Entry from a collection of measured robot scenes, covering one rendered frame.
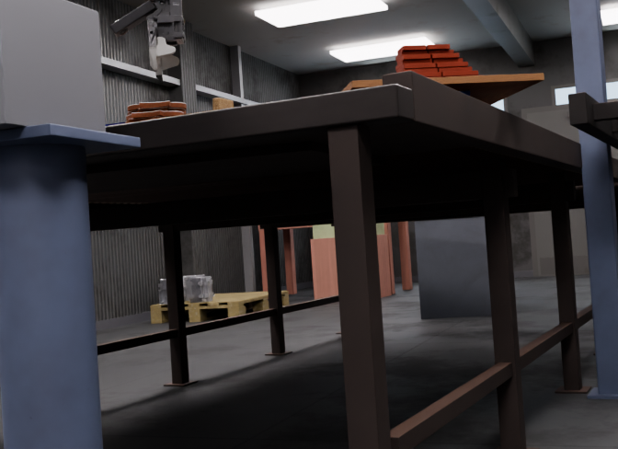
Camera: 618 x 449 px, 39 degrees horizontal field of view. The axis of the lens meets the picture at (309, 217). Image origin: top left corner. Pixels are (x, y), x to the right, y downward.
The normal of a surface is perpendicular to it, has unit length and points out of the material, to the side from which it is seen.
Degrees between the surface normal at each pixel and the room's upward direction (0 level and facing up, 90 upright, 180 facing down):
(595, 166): 90
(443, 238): 90
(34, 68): 90
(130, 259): 90
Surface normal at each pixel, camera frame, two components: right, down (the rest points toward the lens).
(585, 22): -0.44, 0.00
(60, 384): 0.47, -0.06
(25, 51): 0.91, -0.07
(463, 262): -0.16, -0.02
